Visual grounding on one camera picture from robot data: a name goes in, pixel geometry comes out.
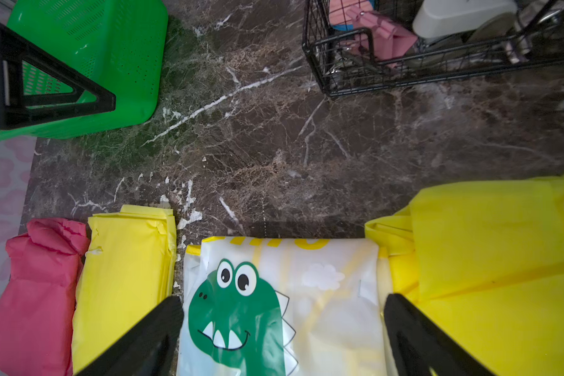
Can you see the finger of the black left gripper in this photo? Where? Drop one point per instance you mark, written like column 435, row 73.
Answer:
column 18, row 110

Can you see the white plastic box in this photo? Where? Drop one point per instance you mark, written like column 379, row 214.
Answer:
column 438, row 18

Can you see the white dinosaur print raincoat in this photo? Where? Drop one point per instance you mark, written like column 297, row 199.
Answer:
column 283, row 307

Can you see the plain yellow raincoat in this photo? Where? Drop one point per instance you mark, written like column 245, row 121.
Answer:
column 128, row 271

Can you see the black wire file rack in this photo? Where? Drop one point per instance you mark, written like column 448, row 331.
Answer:
column 533, row 37

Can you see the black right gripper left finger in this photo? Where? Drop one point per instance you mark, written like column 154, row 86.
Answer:
column 148, row 348

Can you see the pink notebook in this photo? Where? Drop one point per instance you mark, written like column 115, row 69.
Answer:
column 390, row 40

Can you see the yellow duck face raincoat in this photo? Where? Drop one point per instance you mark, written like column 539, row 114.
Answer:
column 484, row 261

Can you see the pink raincoat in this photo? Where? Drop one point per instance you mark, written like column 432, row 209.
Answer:
column 38, row 305

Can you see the green plastic basket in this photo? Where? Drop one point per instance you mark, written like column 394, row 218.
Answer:
column 117, row 44

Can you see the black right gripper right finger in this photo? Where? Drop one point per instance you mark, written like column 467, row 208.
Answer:
column 419, row 347

